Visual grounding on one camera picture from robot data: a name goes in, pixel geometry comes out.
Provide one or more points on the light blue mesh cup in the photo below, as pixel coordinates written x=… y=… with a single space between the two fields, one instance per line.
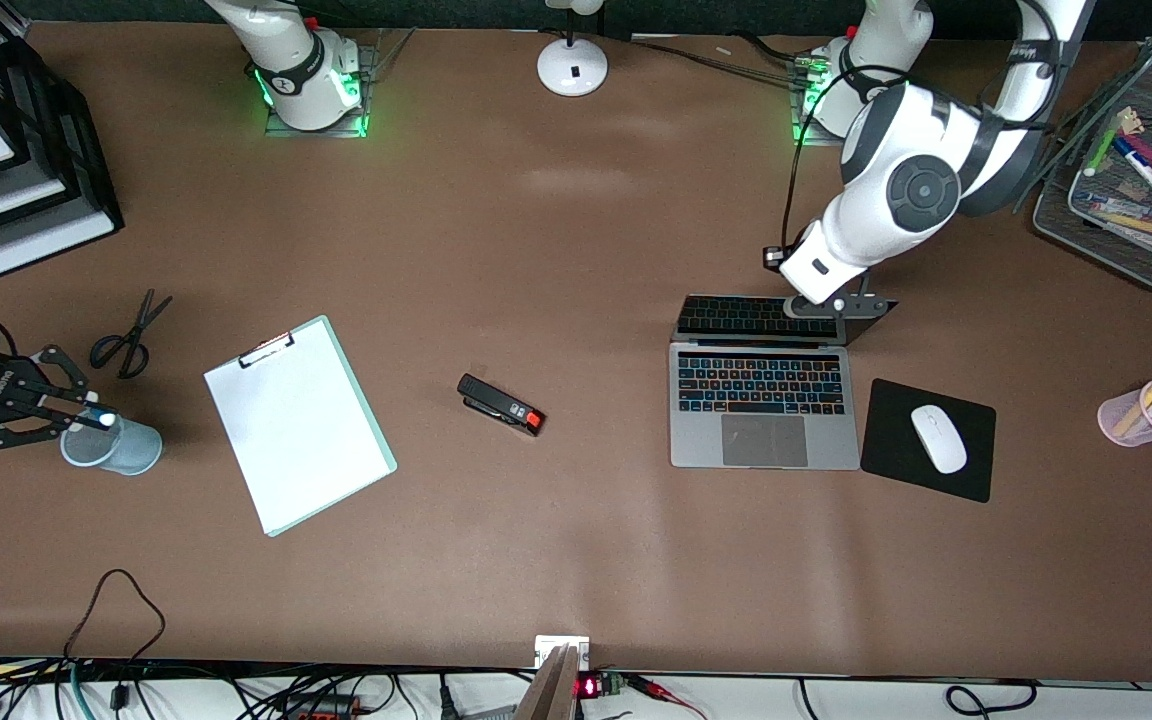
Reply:
x=131 y=450

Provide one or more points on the small white box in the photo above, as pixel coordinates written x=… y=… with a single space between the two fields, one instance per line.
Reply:
x=548 y=645

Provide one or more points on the mint green clipboard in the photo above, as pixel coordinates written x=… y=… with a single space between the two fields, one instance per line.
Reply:
x=376 y=440

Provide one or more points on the black mouse pad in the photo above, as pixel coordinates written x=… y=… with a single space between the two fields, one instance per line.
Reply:
x=891 y=450

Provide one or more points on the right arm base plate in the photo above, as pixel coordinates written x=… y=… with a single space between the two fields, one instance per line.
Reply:
x=361 y=125

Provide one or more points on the wooden stand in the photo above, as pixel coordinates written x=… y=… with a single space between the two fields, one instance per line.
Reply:
x=548 y=690

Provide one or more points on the white paper sheet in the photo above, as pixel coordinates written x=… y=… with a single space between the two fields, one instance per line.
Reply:
x=306 y=440

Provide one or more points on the pink mesh pen cup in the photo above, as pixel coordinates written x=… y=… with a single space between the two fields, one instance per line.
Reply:
x=1126 y=425

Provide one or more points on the green marker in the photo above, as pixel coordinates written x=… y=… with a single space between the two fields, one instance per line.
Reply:
x=1104 y=148

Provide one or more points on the red power strip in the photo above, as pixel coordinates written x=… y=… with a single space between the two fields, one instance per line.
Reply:
x=321 y=707

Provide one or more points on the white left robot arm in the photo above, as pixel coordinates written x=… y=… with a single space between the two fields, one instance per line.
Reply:
x=921 y=190

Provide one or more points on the yellow crayon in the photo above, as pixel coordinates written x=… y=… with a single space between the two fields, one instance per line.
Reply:
x=1136 y=224

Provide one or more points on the white computer mouse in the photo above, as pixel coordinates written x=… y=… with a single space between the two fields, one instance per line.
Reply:
x=939 y=440

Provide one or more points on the black stapler with red end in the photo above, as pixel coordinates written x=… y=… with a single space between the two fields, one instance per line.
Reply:
x=496 y=403

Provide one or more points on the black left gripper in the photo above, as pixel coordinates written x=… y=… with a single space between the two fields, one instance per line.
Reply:
x=772 y=268

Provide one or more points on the black mesh desk tray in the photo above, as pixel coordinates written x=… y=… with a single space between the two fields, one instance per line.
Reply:
x=1116 y=245

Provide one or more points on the blue and white marker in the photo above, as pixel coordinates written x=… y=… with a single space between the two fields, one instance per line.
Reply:
x=1148 y=173

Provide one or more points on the circuit board with red display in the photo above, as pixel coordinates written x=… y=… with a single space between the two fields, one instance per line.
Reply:
x=598 y=686

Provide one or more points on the black scissors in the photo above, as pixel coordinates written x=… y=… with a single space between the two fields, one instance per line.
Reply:
x=131 y=345

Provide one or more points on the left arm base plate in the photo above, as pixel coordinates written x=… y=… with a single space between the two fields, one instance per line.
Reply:
x=804 y=125

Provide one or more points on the black stacked paper tray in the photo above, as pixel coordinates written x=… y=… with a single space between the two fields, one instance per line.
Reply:
x=46 y=120

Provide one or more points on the silver laptop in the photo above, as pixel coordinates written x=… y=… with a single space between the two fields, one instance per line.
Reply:
x=766 y=440

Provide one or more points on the white lamp base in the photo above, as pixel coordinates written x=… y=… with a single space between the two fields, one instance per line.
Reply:
x=572 y=68

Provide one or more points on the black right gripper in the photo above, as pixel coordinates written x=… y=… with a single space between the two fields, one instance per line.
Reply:
x=4 y=388

